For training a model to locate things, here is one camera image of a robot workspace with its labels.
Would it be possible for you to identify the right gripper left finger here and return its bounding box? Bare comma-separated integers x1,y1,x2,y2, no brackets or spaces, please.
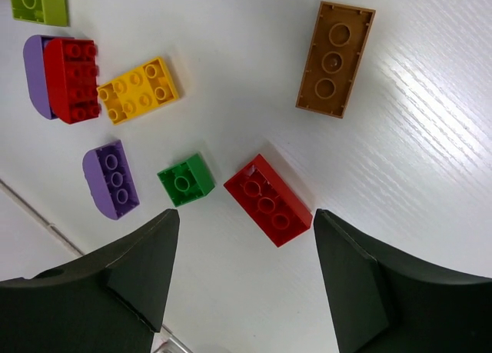
1,209,180,352

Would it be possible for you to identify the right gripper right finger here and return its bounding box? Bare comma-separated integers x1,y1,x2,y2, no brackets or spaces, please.
314,209,491,352

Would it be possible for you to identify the red rectangular lego brick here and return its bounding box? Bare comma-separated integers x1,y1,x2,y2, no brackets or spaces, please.
224,155,313,247

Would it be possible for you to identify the dark green square lego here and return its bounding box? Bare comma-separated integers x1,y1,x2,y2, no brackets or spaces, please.
157,153,215,207

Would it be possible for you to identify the yellow lego brick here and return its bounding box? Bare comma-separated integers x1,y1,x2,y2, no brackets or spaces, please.
98,57,180,125

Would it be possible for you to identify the purple arch lego with red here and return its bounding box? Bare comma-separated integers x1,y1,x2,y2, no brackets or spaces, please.
23,35,100,125

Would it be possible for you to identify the lime green square lego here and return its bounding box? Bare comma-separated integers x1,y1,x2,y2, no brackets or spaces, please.
11,0,69,27

